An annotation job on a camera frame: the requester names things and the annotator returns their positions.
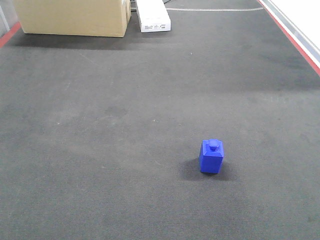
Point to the large brown cardboard box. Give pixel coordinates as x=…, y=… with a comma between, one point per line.
x=98, y=18

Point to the blue plastic bottle-shaped part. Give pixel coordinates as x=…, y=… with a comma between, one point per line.
x=211, y=156

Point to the conveyor side rail right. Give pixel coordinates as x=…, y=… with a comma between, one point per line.
x=299, y=20

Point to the long white cardboard box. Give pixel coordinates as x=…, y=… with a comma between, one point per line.
x=152, y=16

